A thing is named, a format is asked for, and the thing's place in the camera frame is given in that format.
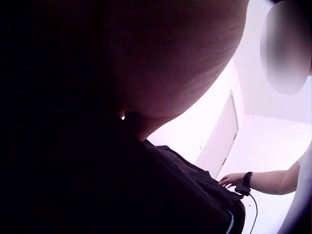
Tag person's left hand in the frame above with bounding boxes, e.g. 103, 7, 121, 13
73, 0, 250, 142

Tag black wrist band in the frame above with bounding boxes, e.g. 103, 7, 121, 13
234, 172, 253, 196

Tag person's right fingers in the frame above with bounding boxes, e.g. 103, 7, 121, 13
219, 176, 232, 188

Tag black cloth garment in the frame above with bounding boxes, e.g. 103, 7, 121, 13
0, 107, 246, 234

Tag person's body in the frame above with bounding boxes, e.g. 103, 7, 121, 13
277, 76, 312, 234

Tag white door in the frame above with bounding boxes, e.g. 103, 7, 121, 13
195, 89, 240, 179

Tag person's right hand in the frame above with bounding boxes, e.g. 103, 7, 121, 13
219, 173, 245, 188

